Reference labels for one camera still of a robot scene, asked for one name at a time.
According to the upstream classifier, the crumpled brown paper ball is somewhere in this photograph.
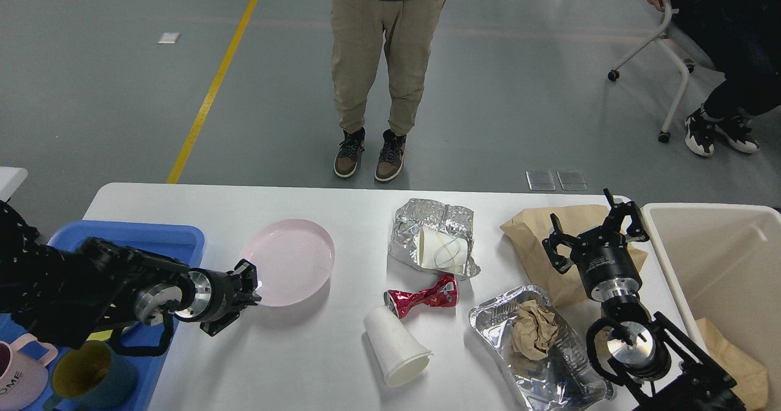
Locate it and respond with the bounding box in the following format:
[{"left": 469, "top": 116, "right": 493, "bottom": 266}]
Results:
[{"left": 511, "top": 299, "right": 560, "bottom": 361}]

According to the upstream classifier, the aluminium foil tray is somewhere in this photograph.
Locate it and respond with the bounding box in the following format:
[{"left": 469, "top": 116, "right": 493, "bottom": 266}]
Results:
[{"left": 469, "top": 284, "right": 576, "bottom": 410}]

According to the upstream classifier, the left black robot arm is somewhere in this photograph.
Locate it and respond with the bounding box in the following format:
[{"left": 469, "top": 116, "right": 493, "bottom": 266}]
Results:
[{"left": 1, "top": 201, "right": 262, "bottom": 357}]

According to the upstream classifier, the person in dark trousers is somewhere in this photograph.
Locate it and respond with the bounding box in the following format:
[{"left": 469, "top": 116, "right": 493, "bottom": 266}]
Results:
[{"left": 670, "top": 0, "right": 780, "bottom": 157}]

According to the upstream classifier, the brown paper in bin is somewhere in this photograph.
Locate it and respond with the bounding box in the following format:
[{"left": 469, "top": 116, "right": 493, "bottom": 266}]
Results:
[{"left": 696, "top": 318, "right": 769, "bottom": 410}]

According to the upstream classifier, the crushed red can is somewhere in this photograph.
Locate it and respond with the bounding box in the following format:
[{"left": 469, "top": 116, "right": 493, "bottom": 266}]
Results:
[{"left": 383, "top": 274, "right": 459, "bottom": 319}]

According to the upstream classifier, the dark teal mug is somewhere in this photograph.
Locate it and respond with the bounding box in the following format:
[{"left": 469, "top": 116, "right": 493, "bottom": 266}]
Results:
[{"left": 43, "top": 340, "right": 139, "bottom": 410}]

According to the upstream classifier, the beige plastic bin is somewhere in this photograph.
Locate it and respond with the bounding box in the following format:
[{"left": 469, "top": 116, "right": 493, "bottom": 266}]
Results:
[{"left": 641, "top": 203, "right": 780, "bottom": 410}]

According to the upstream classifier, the pink HOME mug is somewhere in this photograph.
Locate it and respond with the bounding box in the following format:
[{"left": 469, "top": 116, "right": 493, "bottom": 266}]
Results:
[{"left": 1, "top": 334, "right": 59, "bottom": 410}]

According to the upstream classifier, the white side table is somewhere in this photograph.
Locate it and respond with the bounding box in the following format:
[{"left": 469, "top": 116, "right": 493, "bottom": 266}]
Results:
[{"left": 0, "top": 166, "right": 28, "bottom": 202}]

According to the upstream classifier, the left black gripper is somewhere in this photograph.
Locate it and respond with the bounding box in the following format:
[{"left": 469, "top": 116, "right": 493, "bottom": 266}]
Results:
[{"left": 174, "top": 259, "right": 259, "bottom": 337}]

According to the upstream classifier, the person in khaki trousers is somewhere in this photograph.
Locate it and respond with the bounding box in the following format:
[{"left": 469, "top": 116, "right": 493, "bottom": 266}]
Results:
[{"left": 330, "top": 0, "right": 446, "bottom": 182}]

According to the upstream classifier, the clear plastic bottle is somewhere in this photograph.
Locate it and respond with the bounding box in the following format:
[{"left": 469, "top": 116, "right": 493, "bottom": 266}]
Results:
[{"left": 545, "top": 324, "right": 616, "bottom": 410}]

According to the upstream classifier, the crumpled aluminium foil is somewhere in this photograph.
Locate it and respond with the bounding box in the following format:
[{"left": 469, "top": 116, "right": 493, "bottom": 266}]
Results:
[{"left": 388, "top": 199, "right": 481, "bottom": 280}]

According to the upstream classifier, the yellow plate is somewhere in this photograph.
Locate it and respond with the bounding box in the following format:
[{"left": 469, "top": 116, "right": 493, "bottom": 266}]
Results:
[{"left": 87, "top": 324, "right": 136, "bottom": 341}]

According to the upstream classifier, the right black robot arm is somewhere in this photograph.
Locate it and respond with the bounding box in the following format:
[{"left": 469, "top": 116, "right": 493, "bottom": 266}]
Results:
[{"left": 542, "top": 190, "right": 746, "bottom": 410}]

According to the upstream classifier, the blue plastic tray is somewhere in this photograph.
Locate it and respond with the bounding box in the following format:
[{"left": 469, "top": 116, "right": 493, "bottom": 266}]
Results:
[{"left": 1, "top": 220, "right": 206, "bottom": 410}]

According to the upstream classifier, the white paper cup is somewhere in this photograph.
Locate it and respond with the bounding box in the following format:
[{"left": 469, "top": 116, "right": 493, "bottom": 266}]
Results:
[{"left": 364, "top": 306, "right": 433, "bottom": 388}]

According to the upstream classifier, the white office chair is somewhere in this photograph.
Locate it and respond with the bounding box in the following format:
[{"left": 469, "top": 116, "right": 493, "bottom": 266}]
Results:
[{"left": 607, "top": 0, "right": 716, "bottom": 143}]

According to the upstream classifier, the pink plate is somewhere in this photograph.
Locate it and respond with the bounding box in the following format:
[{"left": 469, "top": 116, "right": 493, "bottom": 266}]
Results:
[{"left": 239, "top": 219, "right": 335, "bottom": 307}]

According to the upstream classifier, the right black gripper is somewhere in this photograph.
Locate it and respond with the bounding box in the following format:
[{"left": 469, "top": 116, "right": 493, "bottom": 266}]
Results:
[{"left": 542, "top": 188, "right": 650, "bottom": 302}]

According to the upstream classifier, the brown paper bag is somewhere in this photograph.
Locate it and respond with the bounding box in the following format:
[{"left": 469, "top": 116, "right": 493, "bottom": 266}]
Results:
[{"left": 501, "top": 205, "right": 648, "bottom": 320}]

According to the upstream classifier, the crushed paper cup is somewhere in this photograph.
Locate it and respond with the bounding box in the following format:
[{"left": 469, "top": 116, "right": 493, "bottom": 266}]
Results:
[{"left": 417, "top": 229, "right": 468, "bottom": 275}]

